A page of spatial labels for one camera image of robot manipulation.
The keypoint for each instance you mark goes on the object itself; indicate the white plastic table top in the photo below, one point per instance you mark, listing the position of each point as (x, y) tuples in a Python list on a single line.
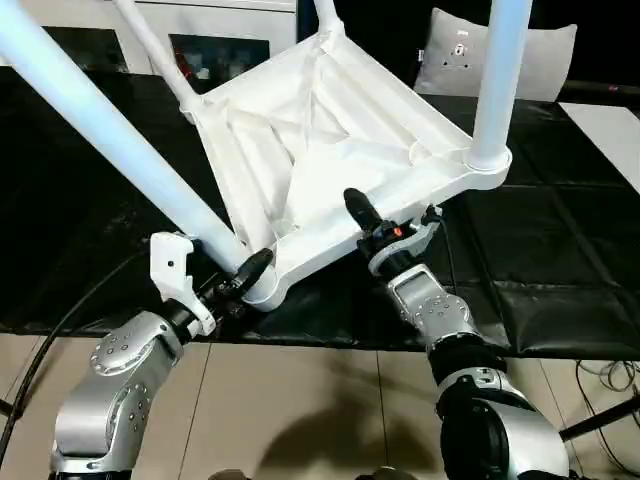
[(330, 130)]

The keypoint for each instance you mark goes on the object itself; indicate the white plastic table leg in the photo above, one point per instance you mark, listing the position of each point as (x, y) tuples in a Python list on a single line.
[(327, 12), (100, 130), (155, 50), (500, 80)]

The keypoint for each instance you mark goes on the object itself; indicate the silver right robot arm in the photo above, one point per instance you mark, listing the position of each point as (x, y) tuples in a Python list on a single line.
[(440, 320)]

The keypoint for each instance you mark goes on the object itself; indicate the black work mat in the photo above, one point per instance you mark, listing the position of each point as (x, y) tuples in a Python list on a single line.
[(560, 260)]

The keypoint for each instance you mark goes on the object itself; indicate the white glass-door cabinet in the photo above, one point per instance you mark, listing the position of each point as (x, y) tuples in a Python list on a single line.
[(220, 40)]

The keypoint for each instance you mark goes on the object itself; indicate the light grey pillow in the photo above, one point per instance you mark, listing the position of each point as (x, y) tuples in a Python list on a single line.
[(550, 65)]

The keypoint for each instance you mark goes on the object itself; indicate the white flat board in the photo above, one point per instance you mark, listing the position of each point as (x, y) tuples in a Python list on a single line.
[(610, 135)]

